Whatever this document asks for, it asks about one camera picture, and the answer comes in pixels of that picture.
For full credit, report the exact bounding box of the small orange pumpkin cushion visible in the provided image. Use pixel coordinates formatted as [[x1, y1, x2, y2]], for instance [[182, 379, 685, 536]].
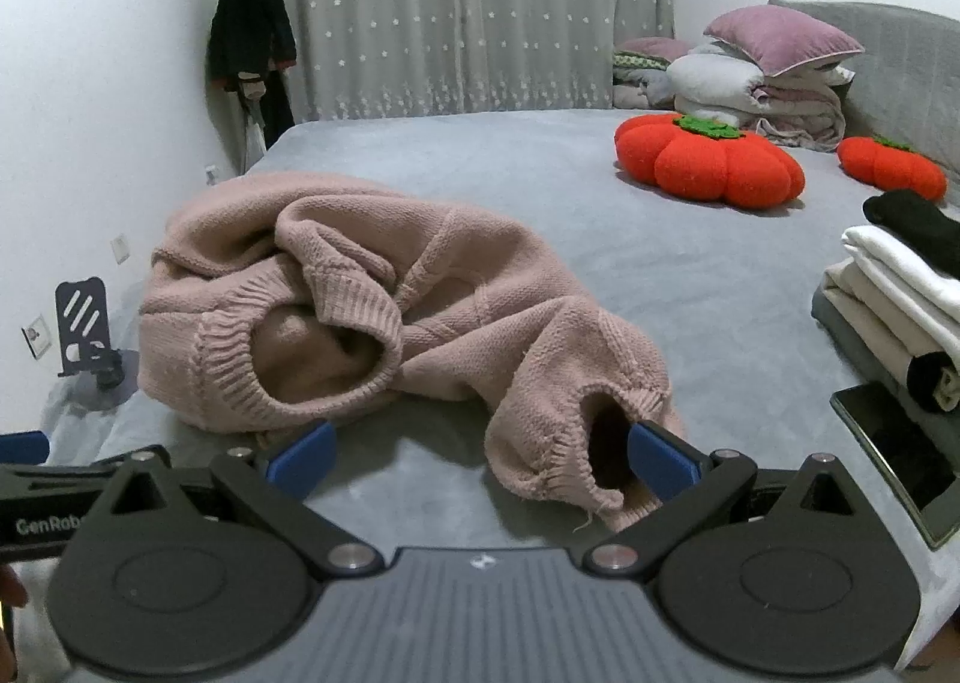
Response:
[[836, 135, 950, 202]]

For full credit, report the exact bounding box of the white folded garment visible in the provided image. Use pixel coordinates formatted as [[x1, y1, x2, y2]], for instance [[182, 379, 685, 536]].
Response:
[[841, 225, 960, 324]]

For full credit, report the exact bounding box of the large orange pumpkin cushion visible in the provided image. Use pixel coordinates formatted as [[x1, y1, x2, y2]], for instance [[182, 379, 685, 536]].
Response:
[[615, 113, 807, 210]]

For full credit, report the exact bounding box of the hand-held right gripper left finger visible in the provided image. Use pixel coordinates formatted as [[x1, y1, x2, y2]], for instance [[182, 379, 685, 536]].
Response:
[[90, 420, 387, 575]]

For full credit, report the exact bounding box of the flat purple pillow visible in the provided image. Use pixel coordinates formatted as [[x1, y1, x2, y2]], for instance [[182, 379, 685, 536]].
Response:
[[615, 36, 695, 65]]

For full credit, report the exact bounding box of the grey folded garment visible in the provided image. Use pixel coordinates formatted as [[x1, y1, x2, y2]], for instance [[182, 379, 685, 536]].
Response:
[[811, 293, 960, 438]]

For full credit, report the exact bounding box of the grey padded headboard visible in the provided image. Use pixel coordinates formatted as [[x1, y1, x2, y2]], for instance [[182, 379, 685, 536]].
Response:
[[769, 0, 960, 204]]

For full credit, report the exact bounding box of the black hanging coat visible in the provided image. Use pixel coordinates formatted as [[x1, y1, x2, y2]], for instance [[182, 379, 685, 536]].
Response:
[[208, 0, 297, 130]]

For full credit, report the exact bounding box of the grey star-patterned curtain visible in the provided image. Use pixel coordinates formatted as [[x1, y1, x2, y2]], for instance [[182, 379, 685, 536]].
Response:
[[251, 0, 676, 125]]

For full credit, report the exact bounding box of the green patterned folded blanket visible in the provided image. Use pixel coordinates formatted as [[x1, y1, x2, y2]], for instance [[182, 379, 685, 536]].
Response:
[[611, 51, 676, 108]]

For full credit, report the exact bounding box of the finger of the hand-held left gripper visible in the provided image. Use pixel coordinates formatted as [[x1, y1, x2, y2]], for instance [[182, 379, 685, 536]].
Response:
[[0, 431, 49, 466]]

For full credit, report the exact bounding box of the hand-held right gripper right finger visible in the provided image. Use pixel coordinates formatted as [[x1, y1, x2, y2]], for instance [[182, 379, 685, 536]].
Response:
[[581, 420, 882, 575]]

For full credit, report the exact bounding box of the black rolled cloth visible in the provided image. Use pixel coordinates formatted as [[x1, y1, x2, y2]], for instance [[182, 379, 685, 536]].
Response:
[[906, 351, 952, 415]]

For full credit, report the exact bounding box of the pink knitted sweater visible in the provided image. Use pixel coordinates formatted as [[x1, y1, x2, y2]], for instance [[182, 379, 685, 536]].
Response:
[[139, 171, 687, 534]]

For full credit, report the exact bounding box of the dark screen tablet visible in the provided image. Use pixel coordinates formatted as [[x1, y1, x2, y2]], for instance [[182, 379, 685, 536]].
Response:
[[831, 383, 960, 550]]

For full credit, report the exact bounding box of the white folded duvet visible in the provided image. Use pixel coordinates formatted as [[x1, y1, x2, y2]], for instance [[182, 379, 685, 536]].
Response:
[[666, 45, 856, 127]]

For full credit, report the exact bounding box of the large purple pillow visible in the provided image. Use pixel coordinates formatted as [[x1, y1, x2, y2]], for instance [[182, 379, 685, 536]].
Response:
[[703, 6, 865, 76]]

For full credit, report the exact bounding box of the black folded cloth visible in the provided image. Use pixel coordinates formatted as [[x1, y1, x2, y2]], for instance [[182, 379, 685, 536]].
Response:
[[862, 189, 960, 250]]

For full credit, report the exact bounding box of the beige folded garment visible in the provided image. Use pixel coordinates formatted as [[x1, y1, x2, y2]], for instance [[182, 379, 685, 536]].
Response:
[[821, 263, 960, 395]]

